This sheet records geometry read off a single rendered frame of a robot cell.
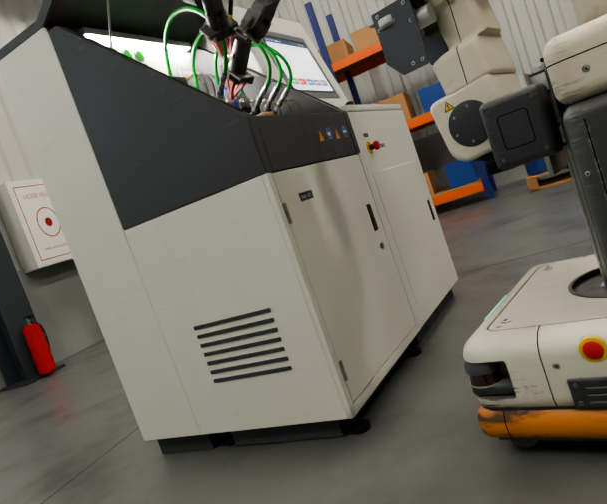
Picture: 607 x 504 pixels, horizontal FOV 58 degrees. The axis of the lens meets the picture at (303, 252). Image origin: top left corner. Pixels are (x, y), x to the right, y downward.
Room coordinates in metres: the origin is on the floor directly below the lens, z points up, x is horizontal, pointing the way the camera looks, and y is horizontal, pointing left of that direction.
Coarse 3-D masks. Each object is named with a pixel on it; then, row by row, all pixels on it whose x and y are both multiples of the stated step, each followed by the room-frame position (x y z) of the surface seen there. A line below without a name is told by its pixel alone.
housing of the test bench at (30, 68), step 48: (48, 48) 1.79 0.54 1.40; (48, 96) 1.83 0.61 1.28; (48, 144) 1.87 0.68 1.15; (48, 192) 1.91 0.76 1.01; (96, 192) 1.80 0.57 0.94; (96, 240) 1.84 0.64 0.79; (96, 288) 1.89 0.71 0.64; (144, 288) 1.78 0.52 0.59; (144, 336) 1.82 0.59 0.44; (144, 384) 1.86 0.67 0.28; (144, 432) 1.91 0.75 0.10; (192, 432) 1.79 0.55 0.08
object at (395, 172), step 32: (288, 32) 2.67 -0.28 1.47; (256, 64) 2.24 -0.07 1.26; (320, 64) 2.78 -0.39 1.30; (384, 128) 2.39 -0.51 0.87; (384, 160) 2.27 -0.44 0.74; (416, 160) 2.64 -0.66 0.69; (384, 192) 2.17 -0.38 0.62; (416, 192) 2.50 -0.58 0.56; (416, 224) 2.38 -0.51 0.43; (416, 256) 2.27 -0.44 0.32; (448, 256) 2.64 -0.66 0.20; (416, 288) 2.16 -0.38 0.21; (448, 288) 2.51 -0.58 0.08
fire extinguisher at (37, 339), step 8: (24, 328) 4.78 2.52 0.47; (32, 328) 4.77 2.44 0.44; (40, 328) 4.83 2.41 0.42; (24, 336) 4.78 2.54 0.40; (32, 336) 4.76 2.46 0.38; (40, 336) 4.79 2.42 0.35; (32, 344) 4.75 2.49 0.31; (40, 344) 4.77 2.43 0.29; (48, 344) 4.89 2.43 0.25; (32, 352) 4.76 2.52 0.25; (40, 352) 4.76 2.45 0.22; (48, 352) 4.81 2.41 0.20; (40, 360) 4.75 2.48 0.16; (48, 360) 4.78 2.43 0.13; (40, 368) 4.76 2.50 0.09; (48, 368) 4.77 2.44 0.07
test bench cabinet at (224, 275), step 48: (240, 192) 1.53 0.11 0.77; (144, 240) 1.74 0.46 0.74; (192, 240) 1.65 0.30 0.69; (240, 240) 1.56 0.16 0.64; (288, 240) 1.48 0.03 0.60; (192, 288) 1.68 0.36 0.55; (240, 288) 1.59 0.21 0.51; (288, 288) 1.51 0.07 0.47; (192, 336) 1.71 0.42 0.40; (240, 336) 1.62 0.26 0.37; (288, 336) 1.54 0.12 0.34; (192, 384) 1.75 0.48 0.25; (240, 384) 1.66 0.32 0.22; (288, 384) 1.57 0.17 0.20; (336, 384) 1.49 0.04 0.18; (240, 432) 1.73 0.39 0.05; (288, 432) 1.64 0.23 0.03; (336, 432) 1.55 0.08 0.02
